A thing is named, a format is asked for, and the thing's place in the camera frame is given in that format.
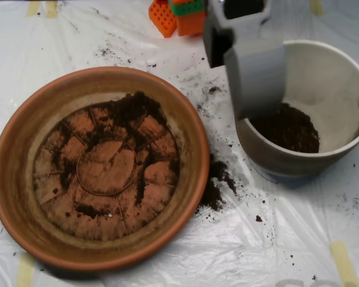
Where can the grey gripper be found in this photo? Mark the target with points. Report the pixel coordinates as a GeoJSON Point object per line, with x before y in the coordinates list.
{"type": "Point", "coordinates": [258, 79]}

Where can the dark soil pile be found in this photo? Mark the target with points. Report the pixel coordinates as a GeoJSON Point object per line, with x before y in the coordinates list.
{"type": "Point", "coordinates": [137, 107]}

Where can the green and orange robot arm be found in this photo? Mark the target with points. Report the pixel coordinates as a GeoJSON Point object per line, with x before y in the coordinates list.
{"type": "Point", "coordinates": [191, 21]}

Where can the white ceramic pot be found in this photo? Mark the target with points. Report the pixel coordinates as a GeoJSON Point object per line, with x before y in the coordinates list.
{"type": "Point", "coordinates": [332, 89]}

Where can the spilled soil heap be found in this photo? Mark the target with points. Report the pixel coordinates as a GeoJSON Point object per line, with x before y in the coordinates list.
{"type": "Point", "coordinates": [215, 191]}

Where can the small dark brown food crumb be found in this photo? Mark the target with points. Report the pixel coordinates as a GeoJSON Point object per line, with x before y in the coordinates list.
{"type": "Point", "coordinates": [258, 218]}

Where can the terracotta plant saucer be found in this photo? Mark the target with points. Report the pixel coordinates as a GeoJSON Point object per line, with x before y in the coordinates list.
{"type": "Point", "coordinates": [15, 179]}

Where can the beige masking tape strip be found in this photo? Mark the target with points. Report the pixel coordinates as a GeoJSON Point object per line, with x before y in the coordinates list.
{"type": "Point", "coordinates": [316, 7]}
{"type": "Point", "coordinates": [51, 10]}
{"type": "Point", "coordinates": [344, 263]}
{"type": "Point", "coordinates": [24, 272]}
{"type": "Point", "coordinates": [33, 9]}

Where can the clear plastic cover sheet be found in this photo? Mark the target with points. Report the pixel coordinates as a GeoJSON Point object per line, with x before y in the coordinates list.
{"type": "Point", "coordinates": [257, 254]}

